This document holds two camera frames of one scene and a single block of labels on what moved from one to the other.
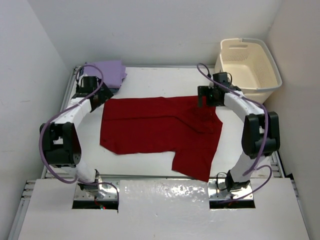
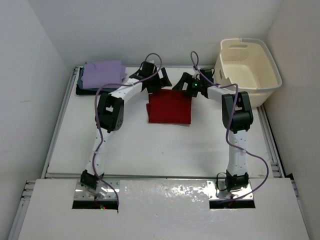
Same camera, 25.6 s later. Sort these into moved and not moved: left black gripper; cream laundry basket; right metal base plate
Moved: left black gripper
Not moved: cream laundry basket; right metal base plate
